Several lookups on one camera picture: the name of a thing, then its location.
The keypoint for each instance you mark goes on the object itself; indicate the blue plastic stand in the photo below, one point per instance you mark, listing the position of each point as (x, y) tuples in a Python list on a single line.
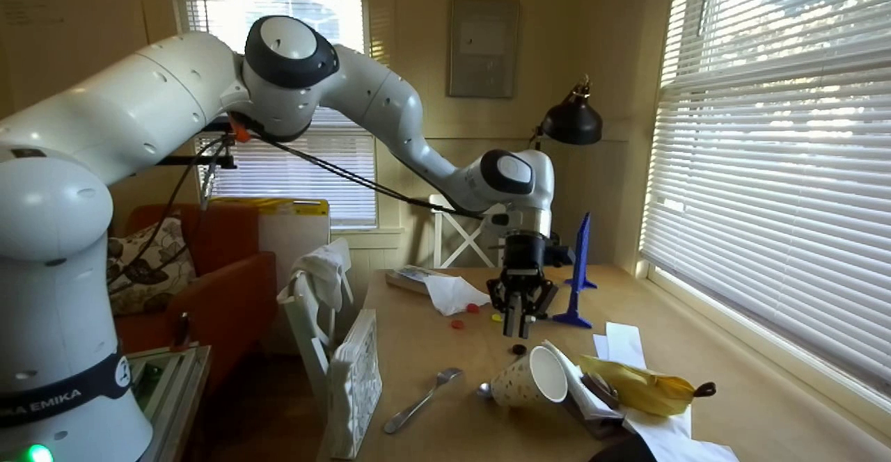
[(579, 274)]

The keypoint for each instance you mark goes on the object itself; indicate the long metal spoon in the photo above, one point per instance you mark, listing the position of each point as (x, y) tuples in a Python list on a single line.
[(422, 403)]

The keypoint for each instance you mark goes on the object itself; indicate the framed wall picture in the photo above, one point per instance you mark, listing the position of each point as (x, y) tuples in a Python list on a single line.
[(483, 48)]

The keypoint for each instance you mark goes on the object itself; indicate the black desk lamp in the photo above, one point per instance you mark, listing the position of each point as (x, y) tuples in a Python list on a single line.
[(572, 121)]

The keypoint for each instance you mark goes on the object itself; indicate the white ornate frame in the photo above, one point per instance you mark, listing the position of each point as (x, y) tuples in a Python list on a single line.
[(356, 385)]

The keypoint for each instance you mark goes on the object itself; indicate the white cross-back chair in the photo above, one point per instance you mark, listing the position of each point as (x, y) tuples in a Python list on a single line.
[(459, 239)]

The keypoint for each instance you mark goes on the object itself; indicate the crumpled white napkin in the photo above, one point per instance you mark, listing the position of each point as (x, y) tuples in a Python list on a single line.
[(451, 293)]

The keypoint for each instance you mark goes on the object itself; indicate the wide window with blinds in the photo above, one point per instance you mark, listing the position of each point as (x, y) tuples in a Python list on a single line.
[(779, 190)]

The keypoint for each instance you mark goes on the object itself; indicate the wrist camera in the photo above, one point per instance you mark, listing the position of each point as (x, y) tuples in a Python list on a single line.
[(559, 255)]

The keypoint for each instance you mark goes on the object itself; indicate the white paper sheets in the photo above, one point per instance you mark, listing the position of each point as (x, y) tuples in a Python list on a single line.
[(665, 434)]

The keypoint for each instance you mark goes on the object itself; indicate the white cloth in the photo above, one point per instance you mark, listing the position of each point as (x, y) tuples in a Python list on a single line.
[(326, 271)]

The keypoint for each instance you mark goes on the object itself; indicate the small metal spoon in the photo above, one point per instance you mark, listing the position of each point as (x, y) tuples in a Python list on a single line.
[(484, 390)]

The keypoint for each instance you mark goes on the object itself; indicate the narrow window with blinds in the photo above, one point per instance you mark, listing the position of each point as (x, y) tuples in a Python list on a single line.
[(341, 177)]

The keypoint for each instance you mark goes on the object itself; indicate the white wooden chair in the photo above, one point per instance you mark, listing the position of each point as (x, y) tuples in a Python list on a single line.
[(310, 337)]

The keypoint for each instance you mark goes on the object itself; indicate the speckled paper cup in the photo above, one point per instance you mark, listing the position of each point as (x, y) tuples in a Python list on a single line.
[(530, 378)]

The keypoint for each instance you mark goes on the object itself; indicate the floral patterned cushion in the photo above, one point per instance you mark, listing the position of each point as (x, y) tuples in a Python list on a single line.
[(150, 271)]

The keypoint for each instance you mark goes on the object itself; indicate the orange armchair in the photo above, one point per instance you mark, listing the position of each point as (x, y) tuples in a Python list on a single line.
[(226, 295)]

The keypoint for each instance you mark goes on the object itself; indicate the flat book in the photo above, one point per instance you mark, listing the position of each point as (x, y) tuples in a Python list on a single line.
[(407, 279)]

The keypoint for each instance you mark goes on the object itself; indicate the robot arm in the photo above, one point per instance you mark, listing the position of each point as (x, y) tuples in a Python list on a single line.
[(125, 110)]

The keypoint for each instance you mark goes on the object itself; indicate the banana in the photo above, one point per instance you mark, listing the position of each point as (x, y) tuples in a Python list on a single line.
[(644, 387)]

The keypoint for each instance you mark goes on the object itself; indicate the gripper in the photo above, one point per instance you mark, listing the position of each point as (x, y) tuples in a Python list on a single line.
[(524, 257)]

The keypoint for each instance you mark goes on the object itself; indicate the white board with yellow edge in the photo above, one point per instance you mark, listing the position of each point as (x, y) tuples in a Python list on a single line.
[(296, 236)]

